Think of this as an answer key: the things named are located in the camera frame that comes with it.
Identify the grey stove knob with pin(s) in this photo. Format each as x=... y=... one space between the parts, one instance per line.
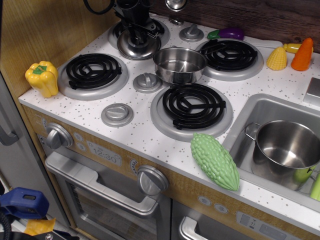
x=117 y=115
x=191 y=34
x=147 y=83

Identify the black burner coil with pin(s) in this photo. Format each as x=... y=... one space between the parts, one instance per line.
x=117 y=29
x=228 y=55
x=90 y=71
x=193 y=106

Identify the grey toy sink basin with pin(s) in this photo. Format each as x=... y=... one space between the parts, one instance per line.
x=261 y=109

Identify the black rear right burner coil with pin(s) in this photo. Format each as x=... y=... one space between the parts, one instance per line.
x=228 y=55

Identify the black rear left burner coil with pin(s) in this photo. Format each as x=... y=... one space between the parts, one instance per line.
x=117 y=29

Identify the yellow toy sausage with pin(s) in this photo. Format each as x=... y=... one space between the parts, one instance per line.
x=292 y=47

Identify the grey fridge door handle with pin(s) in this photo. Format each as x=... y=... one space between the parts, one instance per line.
x=8 y=133

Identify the round steel pot lid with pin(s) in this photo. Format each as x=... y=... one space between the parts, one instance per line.
x=137 y=51

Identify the hanging steel ladle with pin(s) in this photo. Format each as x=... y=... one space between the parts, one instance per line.
x=175 y=5

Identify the grey middle stove knob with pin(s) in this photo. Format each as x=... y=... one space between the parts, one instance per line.
x=147 y=83

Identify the silver left oven dial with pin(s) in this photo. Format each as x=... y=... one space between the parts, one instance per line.
x=58 y=136

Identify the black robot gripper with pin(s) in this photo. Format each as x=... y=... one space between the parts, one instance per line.
x=135 y=17

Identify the silver dishwasher handle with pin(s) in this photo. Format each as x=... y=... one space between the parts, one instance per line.
x=187 y=229

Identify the black front right burner coil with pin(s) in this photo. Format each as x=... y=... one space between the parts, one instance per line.
x=193 y=106

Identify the orange toy carrot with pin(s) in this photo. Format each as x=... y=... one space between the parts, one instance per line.
x=302 y=58

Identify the silver oven door handle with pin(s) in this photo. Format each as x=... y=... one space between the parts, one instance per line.
x=86 y=178

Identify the silver oven dial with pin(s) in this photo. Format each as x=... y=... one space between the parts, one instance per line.
x=58 y=136
x=151 y=181

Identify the grey front stove knob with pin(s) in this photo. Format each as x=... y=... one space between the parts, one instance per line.
x=117 y=115

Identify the yellow toy corn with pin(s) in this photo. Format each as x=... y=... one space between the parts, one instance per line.
x=277 y=60

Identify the blue clamp device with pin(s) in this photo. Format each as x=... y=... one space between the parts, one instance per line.
x=24 y=203

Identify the small steel saucepan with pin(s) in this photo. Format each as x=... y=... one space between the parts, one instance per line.
x=178 y=65

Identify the black front left burner coil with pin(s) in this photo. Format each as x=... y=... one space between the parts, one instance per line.
x=90 y=71

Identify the green toy vegetable in sink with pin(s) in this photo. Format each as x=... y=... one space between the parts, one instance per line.
x=309 y=178

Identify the yellow toy bell pepper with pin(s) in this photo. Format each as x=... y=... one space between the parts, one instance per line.
x=43 y=77

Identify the silver right oven dial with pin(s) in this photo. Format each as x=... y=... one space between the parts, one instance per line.
x=151 y=181

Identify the silver faucet base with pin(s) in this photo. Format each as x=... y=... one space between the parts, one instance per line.
x=312 y=95

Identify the large steel pot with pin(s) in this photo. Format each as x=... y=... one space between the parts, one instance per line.
x=285 y=152

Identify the grey rear stove knob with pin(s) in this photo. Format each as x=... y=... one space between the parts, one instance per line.
x=191 y=34

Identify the purple toy eggplant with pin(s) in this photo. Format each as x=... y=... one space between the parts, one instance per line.
x=229 y=32

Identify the green toy bitter gourd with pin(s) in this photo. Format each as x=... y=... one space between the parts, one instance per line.
x=215 y=161

